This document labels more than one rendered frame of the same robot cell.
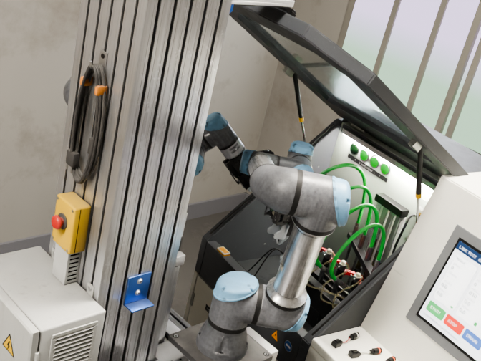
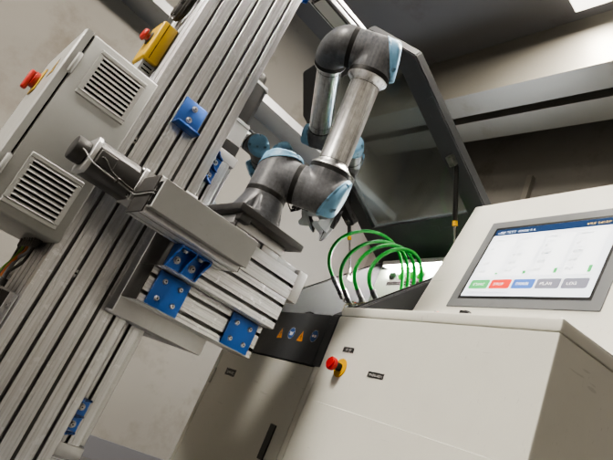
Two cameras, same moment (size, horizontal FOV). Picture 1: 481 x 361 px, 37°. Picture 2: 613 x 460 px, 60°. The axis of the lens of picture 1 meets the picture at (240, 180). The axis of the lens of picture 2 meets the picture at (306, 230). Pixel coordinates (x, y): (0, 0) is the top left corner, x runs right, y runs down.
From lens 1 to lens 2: 1.82 m
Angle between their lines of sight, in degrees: 45
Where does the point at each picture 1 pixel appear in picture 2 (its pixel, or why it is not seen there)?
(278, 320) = (318, 182)
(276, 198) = (338, 31)
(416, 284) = (456, 278)
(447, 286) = (489, 262)
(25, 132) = not seen: hidden behind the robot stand
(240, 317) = (280, 174)
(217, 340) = (250, 195)
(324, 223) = (378, 57)
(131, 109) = not seen: outside the picture
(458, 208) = (493, 214)
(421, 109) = not seen: hidden behind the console
